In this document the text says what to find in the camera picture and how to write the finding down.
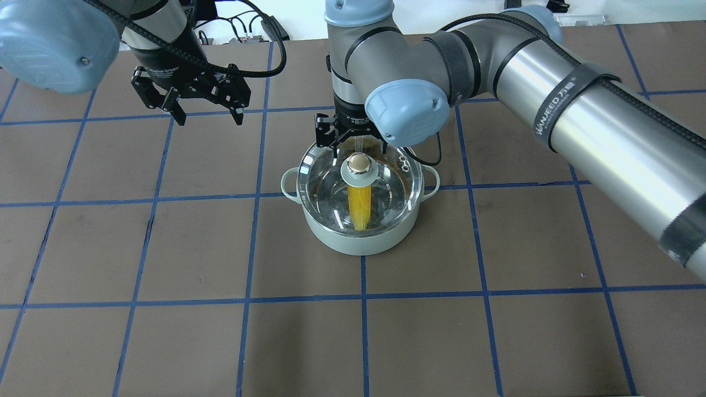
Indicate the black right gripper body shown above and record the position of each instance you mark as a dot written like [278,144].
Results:
[349,117]

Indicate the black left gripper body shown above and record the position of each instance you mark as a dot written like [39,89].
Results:
[163,77]

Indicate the glass pot lid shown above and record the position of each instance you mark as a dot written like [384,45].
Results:
[397,185]

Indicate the yellow corn cob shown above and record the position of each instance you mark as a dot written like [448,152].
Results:
[360,205]

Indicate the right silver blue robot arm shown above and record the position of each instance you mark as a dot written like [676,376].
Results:
[648,164]

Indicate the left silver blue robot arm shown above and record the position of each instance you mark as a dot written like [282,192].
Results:
[68,46]

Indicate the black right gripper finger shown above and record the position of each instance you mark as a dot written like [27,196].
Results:
[335,155]

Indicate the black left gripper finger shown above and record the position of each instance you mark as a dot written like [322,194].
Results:
[237,113]
[171,105]

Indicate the pale green electric pot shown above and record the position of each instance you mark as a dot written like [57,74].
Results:
[360,245]

